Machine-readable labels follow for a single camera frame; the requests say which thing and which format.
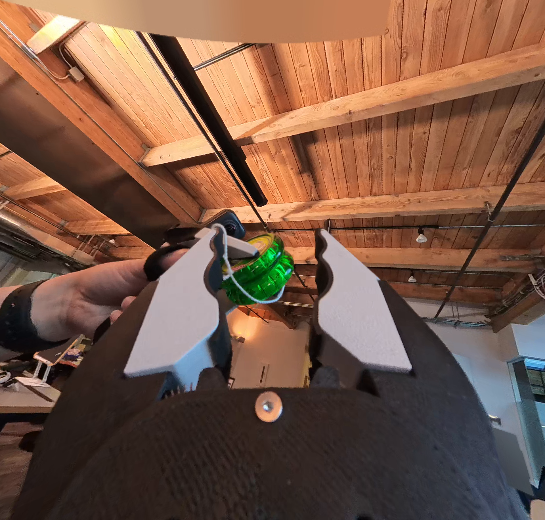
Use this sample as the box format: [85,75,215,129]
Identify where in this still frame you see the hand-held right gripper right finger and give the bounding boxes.
[309,228,414,376]

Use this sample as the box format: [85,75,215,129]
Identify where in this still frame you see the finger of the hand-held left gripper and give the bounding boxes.
[221,235,260,259]

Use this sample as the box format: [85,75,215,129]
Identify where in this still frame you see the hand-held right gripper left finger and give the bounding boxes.
[123,227,234,397]

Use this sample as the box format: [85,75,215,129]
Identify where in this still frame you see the white yoyo string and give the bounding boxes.
[210,223,294,304]

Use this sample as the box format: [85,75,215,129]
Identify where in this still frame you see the green transparent yoyo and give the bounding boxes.
[219,232,295,306]

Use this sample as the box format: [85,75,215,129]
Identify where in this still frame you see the person's left hand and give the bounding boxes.
[32,256,155,343]

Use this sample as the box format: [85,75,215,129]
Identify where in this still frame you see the black ceiling track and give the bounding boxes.
[149,34,269,207]

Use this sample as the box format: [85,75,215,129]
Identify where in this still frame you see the black ceiling rod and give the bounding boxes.
[434,120,545,320]

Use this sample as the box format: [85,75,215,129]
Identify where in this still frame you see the black wrist band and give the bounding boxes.
[0,279,71,354]

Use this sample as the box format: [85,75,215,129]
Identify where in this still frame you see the glass cabinet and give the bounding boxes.
[507,356,545,487]

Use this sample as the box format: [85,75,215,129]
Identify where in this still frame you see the grey metal duct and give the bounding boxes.
[0,56,201,248]

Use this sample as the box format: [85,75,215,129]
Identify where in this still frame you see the metal beam bracket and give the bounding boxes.
[27,15,87,55]

